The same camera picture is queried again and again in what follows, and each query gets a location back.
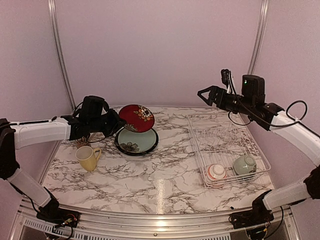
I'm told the black striped rim plate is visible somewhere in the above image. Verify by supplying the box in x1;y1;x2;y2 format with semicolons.
114;127;160;156

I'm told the left aluminium frame post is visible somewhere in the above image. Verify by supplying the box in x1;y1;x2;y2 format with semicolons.
47;0;76;110

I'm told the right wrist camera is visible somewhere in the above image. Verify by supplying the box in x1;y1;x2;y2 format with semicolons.
220;69;233;94

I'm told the aluminium frame post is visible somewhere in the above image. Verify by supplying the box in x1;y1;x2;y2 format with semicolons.
247;0;270;75
47;0;76;110

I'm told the front aluminium table rail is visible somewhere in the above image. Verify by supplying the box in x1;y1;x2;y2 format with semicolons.
9;200;300;240

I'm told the white red patterned bowl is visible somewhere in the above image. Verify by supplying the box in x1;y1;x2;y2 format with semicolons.
206;163;227;182

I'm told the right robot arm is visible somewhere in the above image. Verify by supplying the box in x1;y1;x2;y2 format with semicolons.
197;69;320;224

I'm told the pale green bowl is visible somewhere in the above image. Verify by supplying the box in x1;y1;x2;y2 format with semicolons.
232;155;257;176

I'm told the white wire dish rack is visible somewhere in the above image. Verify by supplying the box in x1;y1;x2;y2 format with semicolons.
187;113;271;188

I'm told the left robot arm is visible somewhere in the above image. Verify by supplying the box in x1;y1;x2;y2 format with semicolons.
0;95;126;223

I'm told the right aluminium frame post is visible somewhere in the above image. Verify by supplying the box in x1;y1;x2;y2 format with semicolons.
247;0;270;75

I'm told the red floral plate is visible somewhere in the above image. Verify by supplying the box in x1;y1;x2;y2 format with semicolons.
118;104;155;133

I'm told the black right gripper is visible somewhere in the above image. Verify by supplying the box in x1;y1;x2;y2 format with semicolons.
198;85;255;115

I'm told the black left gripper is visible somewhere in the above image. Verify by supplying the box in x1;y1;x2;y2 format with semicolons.
88;108;127;138

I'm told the yellow ceramic mug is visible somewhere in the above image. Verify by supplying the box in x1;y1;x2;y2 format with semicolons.
75;145;102;172

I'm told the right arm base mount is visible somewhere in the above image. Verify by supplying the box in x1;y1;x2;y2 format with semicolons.
228;190;274;229

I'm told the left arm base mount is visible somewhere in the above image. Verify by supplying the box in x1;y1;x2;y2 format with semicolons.
36;193;80;228

